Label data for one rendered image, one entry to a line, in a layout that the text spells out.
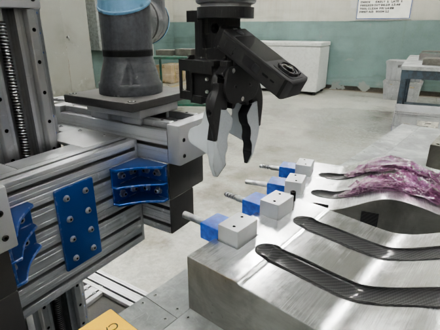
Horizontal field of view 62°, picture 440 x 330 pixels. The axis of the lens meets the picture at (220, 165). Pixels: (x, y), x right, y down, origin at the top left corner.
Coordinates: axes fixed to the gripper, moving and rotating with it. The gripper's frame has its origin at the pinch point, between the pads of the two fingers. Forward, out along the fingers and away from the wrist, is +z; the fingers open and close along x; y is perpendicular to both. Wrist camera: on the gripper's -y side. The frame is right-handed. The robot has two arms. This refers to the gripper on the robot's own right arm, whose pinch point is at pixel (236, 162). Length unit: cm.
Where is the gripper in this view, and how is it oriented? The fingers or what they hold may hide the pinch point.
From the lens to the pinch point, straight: 51.0
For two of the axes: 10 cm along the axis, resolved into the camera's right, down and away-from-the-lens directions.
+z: 0.0, 9.4, 3.5
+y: -7.7, -2.3, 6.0
